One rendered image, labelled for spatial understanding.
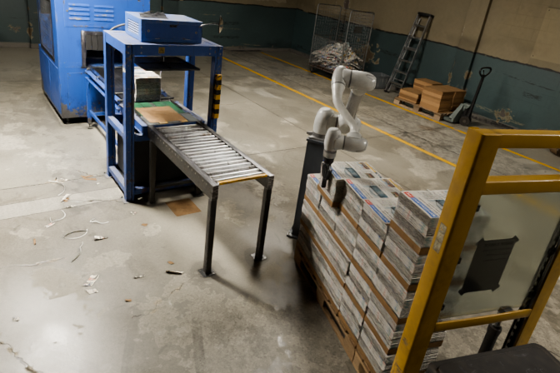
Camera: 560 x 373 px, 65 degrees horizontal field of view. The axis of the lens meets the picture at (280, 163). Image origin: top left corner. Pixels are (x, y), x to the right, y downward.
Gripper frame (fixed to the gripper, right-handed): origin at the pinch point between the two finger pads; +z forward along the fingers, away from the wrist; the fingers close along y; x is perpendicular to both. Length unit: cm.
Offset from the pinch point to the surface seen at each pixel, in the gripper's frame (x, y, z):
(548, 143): -23, -135, -85
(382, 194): -23.3, -38.3, -10.6
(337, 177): -3.1, -11.4, -9.7
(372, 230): -6, -61, 1
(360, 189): -10.8, -30.7, -10.7
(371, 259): -7, -65, 19
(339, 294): -6, -42, 66
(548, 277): -55, -136, -18
